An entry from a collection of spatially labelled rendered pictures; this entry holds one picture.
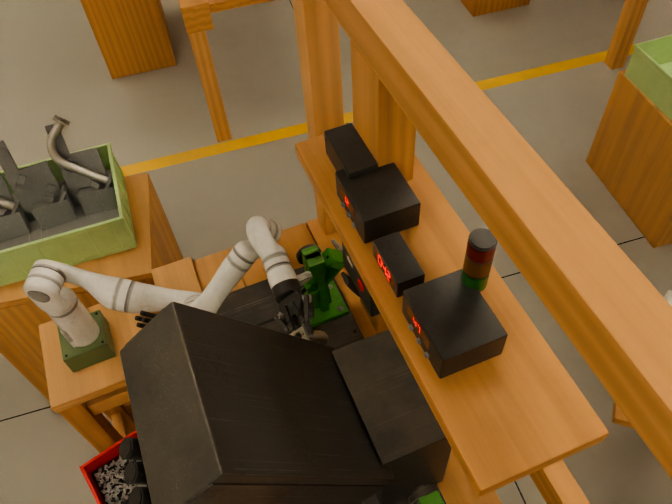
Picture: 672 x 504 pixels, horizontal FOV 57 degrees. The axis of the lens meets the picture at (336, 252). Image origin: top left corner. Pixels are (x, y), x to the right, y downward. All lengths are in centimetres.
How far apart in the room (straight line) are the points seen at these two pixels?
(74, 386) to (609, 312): 167
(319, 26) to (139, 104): 283
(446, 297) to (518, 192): 33
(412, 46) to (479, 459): 71
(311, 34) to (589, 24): 348
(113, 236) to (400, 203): 133
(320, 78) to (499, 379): 95
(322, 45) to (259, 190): 200
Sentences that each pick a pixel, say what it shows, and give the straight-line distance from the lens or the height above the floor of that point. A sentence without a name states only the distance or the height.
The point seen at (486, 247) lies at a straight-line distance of 110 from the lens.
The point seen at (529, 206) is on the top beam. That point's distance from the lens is 89.
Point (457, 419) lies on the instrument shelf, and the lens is 114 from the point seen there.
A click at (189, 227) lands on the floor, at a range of 350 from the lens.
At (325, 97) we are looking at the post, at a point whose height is 147.
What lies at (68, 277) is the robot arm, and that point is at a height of 120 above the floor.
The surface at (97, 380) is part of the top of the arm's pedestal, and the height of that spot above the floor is 85.
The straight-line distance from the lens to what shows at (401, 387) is 149.
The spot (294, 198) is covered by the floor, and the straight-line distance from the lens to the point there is 352.
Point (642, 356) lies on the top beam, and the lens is 80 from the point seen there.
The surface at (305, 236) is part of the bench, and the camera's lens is 220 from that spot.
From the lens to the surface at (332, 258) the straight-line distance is 180.
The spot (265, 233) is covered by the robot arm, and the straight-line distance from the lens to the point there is 166.
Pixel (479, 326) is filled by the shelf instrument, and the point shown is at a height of 161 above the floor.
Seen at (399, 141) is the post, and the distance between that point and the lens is 135.
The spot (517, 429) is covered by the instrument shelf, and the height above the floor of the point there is 154.
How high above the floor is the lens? 259
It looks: 53 degrees down
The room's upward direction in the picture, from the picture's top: 5 degrees counter-clockwise
